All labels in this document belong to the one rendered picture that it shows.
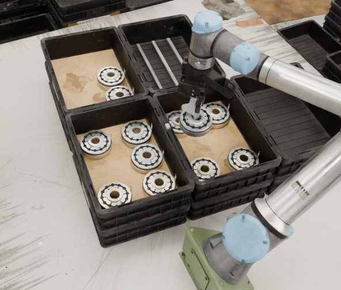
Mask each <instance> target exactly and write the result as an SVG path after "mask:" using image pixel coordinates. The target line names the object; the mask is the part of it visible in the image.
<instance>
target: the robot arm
mask: <svg viewBox="0 0 341 290"><path fill-rule="evenodd" d="M222 26H223V23H222V17H221V16H220V14H219V13H217V12H215V11H212V10H203V11H201V12H199V13H197V14H196V16H195V18H194V23H193V26H192V35H191V42H190V51H189V55H188V56H187V55H185V57H184V60H183V62H182V67H183V69H182V74H181V77H180V80H179V85H178V90H177V95H179V96H183V97H186V98H190V97H191V99H190V103H188V104H183V105H182V106H181V108H182V110H184V111H186V112H188V113H190V114H192V115H193V116H194V120H196V119H198V118H199V116H200V110H201V107H202V106H203V103H204V98H205V95H206V91H207V88H208V85H209V86H210V87H212V88H213V89H214V90H216V91H217V92H219V93H221V94H222V95H223V96H225V97H226V98H227V99H230V98H231V97H233V96H234V94H235V91H236V85H235V84H233V83H232V82H231V81H229V80H227V79H226V78H225V77H223V76H222V75H221V74H219V73H218V72H216V71H215V70H213V65H214V62H215V58H217V59H218V60H220V61H222V62H223V63H225V64H227V65H228V66H229V67H231V68H232V69H233V70H234V71H237V72H239V73H241V74H242V75H243V76H245V77H247V78H252V79H254V80H256V81H259V82H262V83H264V84H266V85H269V86H271V87H274V88H276V89H278V90H280V91H283V92H285V93H287V94H290V95H292V96H294V97H297V98H299V99H301V100H304V101H306V102H308V103H310V104H313V105H316V106H318V107H320V108H322V109H325V110H327V111H329V112H331V113H334V114H336V115H338V116H341V84H339V83H336V82H334V81H331V80H329V79H326V78H323V77H321V76H319V75H316V74H314V73H311V72H309V71H306V70H303V69H301V68H299V67H296V66H293V65H291V64H288V63H286V62H283V61H281V60H278V59H276V58H273V57H271V56H268V55H266V54H263V53H261V52H260V51H259V50H258V49H257V48H256V47H254V45H253V44H251V43H249V42H246V41H245V40H243V39H241V38H239V37H238V36H236V35H234V34H233V33H231V32H229V31H228V30H227V29H225V28H223V27H222ZM195 103H196V106H195ZM340 182H341V129H340V131H339V132H338V133H337V134H336V135H335V136H334V137H333V138H332V139H331V140H329V141H328V142H327V143H326V144H325V145H324V146H322V148H321V149H319V150H318V151H317V152H316V153H315V154H314V155H313V156H312V157H310V158H309V159H308V160H307V161H306V162H305V163H304V164H303V165H302V166H301V167H300V168H298V169H297V170H296V171H295V172H294V173H293V174H292V175H291V176H290V177H289V178H288V179H286V180H285V181H284V182H283V183H282V184H281V185H279V186H278V187H277V188H276V189H275V190H274V191H273V192H272V193H271V194H270V195H269V196H267V197H266V198H264V199H261V198H256V199H255V200H254V201H253V202H251V203H250V205H248V206H247V207H246V208H245V209H244V210H243V211H242V212H240V213H239V214H238V215H234V216H232V217H231V218H230V219H229V220H228V221H227V223H226V224H225V226H224V228H223V232H220V233H218V234H215V235H212V236H210V237H208V238H207V239H206V240H205V241H204V242H203V251H204V254H205V256H206V258H207V260H208V262H209V264H210V265H211V267H212V268H213V269H214V271H215V272H216V273H217V275H219V277H220V278H222V279H223V280H224V281H226V282H227V283H229V284H231V285H237V284H238V283H239V282H241V281H242V280H243V279H244V277H245V276H246V275H247V273H248V272H249V270H250V268H251V267H252V265H253V264H254V263H255V262H257V261H260V260H261V259H262V258H264V257H265V255H266V254H268V253H269V252H270V251H271V250H273V249H274V248H276V247H277V246H278V245H280V244H281V243H282V242H284V241H285V240H287V239H289V237H290V236H291V235H293V233H294V228H293V226H292V225H291V224H292V223H294V222H295V221H296V220H297V219H298V218H299V217H300V216H301V215H303V214H304V213H305V212H306V211H307V210H308V209H309V208H311V207H312V206H313V205H314V204H316V203H317V202H318V201H319V200H320V199H321V198H322V197H324V196H325V195H326V194H327V193H328V192H329V191H330V190H332V189H333V188H334V187H335V186H336V185H337V184H338V183H340Z"/></svg>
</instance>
